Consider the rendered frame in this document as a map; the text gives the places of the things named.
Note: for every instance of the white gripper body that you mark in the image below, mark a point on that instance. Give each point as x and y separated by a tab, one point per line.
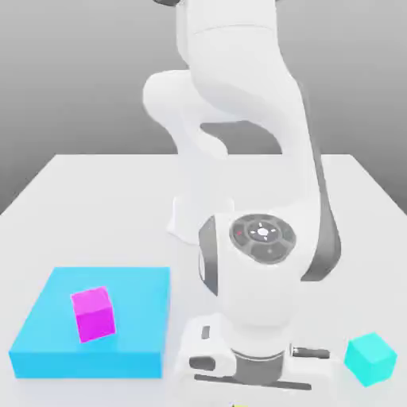
254	396

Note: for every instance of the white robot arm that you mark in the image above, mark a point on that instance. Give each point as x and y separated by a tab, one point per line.
248	178

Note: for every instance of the small cyan cube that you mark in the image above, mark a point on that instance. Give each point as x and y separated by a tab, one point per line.
370	359

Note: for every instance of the small magenta cube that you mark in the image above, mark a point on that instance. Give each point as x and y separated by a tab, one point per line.
94	314

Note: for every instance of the large blue box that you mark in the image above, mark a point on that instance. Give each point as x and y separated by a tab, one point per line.
127	318

